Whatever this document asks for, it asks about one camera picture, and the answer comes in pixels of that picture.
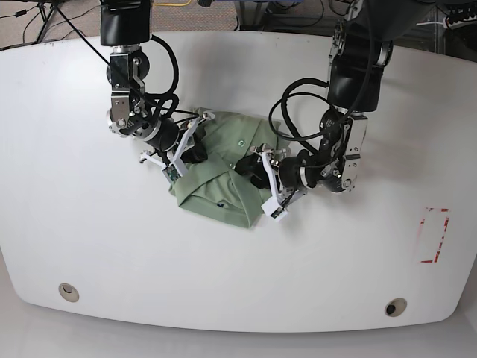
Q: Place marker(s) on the table cable grommet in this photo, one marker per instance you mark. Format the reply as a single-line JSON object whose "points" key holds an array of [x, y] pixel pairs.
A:
{"points": [[68, 292], [396, 307]]}

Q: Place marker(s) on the green t-shirt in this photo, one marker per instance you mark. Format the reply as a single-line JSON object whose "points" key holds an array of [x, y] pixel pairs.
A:
{"points": [[213, 188]]}

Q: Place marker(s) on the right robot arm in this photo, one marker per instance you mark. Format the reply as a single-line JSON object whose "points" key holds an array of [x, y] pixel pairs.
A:
{"points": [[147, 117]]}

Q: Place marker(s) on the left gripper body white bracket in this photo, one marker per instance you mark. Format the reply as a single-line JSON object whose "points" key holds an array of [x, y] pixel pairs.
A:
{"points": [[281, 195]]}

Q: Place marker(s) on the left table cable grommet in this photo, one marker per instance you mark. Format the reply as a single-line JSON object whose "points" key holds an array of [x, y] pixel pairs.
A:
{"points": [[68, 292]]}

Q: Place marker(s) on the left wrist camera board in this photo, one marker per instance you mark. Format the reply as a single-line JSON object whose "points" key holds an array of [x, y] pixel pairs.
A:
{"points": [[279, 214]]}

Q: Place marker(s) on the right table cable grommet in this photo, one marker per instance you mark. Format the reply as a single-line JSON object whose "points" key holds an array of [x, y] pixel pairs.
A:
{"points": [[396, 307]]}

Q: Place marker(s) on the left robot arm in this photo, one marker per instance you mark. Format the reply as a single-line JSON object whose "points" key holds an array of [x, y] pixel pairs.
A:
{"points": [[362, 47]]}

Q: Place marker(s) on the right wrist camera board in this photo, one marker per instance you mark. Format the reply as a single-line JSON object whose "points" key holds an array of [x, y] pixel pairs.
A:
{"points": [[171, 174]]}

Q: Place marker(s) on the white power strip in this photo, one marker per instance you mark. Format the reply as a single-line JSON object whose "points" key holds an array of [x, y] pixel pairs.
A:
{"points": [[461, 18]]}

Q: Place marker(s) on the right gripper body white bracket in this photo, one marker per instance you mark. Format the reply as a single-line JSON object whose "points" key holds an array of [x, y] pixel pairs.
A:
{"points": [[175, 145]]}

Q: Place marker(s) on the red tape rectangle marking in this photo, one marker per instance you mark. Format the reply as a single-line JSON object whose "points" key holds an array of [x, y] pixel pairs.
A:
{"points": [[431, 234]]}

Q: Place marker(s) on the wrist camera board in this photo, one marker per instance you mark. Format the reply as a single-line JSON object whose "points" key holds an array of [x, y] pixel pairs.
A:
{"points": [[171, 174], [279, 214]]}

